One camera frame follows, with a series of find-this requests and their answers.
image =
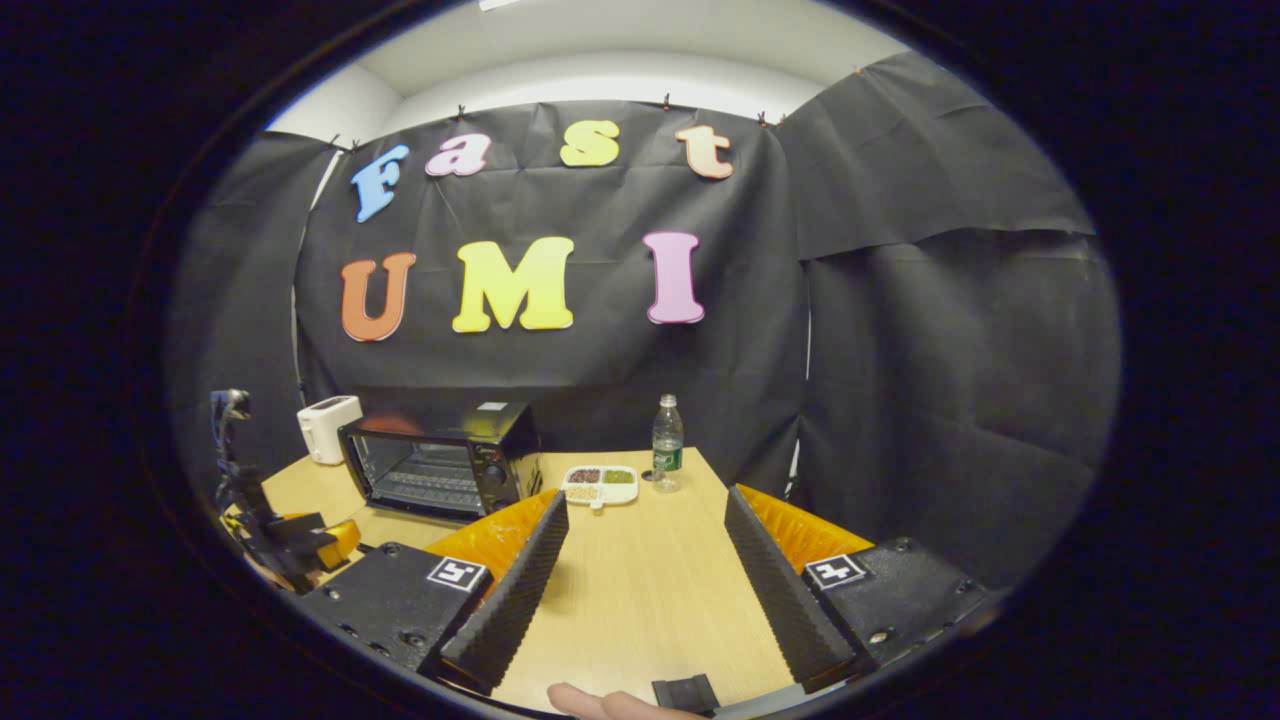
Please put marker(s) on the clear plastic water bottle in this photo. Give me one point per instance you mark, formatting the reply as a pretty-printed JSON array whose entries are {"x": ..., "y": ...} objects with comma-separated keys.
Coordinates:
[{"x": 667, "y": 445}]

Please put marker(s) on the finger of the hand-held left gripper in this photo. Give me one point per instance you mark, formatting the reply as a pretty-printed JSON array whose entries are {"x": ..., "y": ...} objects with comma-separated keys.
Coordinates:
[{"x": 340, "y": 542}]

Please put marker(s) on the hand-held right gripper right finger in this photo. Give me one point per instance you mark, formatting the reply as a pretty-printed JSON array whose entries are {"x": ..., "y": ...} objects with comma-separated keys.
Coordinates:
[{"x": 780, "y": 600}]

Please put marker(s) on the black backdrop cloth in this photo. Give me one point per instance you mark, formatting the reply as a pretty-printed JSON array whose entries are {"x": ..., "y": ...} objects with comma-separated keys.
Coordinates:
[{"x": 620, "y": 370}]

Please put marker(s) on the white toaster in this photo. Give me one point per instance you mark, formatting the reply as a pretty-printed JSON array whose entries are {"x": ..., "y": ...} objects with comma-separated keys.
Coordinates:
[{"x": 325, "y": 430}]

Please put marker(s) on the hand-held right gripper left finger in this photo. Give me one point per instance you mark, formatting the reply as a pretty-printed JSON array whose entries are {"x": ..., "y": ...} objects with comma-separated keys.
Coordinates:
[{"x": 510, "y": 600}]

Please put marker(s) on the white divided condiment dish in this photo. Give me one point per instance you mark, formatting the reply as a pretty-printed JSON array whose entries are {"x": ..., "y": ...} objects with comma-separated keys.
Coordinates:
[{"x": 600, "y": 485}]

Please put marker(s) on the black electric oven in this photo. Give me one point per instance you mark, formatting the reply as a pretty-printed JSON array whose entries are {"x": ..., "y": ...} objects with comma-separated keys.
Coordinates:
[{"x": 500, "y": 440}]

